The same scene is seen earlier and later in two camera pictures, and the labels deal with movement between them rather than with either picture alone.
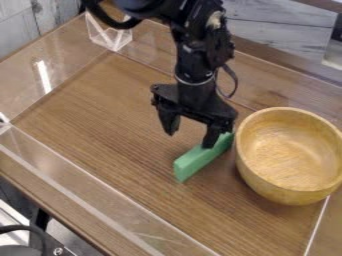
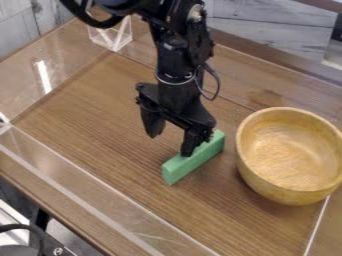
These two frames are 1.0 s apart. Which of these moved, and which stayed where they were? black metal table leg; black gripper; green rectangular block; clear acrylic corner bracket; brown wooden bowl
Moved: black gripper; green rectangular block
Stayed: brown wooden bowl; clear acrylic corner bracket; black metal table leg
